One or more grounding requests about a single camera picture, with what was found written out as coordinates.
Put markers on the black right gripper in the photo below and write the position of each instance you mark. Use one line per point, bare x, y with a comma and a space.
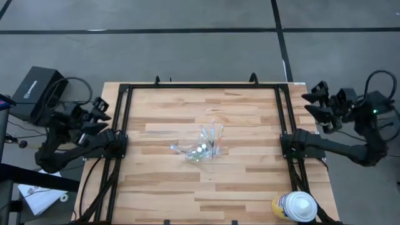
339, 115

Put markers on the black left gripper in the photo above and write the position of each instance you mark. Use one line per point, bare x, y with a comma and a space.
79, 122

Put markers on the blue mouthwash bottle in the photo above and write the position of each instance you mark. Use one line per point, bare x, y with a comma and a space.
199, 150
203, 146

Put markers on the purple toothbrush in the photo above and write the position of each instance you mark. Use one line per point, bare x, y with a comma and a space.
212, 137

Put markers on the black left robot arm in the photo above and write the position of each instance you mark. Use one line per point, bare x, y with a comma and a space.
72, 153

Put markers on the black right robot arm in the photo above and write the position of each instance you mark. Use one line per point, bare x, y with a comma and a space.
337, 147

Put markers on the black cardboard box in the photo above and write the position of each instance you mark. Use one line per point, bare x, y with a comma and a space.
34, 87

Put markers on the round black plug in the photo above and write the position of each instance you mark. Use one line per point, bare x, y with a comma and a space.
22, 144

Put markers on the white tape roll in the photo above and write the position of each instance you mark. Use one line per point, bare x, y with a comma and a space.
61, 197

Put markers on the white paper sheets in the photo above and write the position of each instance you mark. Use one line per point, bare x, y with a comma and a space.
40, 200

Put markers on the black stand bar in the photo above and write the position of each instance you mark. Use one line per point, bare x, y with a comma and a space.
18, 178

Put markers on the yellow wipes canister white lid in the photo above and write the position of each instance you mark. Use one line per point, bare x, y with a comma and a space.
297, 206

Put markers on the clear plastic zip bag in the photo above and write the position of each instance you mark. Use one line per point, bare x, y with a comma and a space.
218, 153

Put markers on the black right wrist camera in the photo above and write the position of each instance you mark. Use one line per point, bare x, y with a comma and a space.
319, 87

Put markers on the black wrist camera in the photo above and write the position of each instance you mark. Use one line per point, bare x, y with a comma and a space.
319, 87
100, 103

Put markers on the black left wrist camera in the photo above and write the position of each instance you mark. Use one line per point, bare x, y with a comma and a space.
100, 103

